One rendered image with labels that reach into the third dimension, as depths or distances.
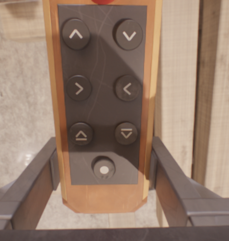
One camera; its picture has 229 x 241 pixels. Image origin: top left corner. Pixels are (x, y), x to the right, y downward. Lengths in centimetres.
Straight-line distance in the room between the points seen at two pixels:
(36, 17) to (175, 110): 51
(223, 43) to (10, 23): 62
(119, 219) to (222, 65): 61
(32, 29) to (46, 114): 32
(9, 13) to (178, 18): 49
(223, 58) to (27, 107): 71
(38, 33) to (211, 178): 75
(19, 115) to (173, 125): 61
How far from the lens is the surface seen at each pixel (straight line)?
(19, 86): 79
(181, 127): 58
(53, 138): 16
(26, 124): 82
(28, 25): 67
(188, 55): 55
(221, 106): 62
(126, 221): 75
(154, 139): 16
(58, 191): 81
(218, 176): 73
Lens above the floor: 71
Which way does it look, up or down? 73 degrees down
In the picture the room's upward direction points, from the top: 175 degrees clockwise
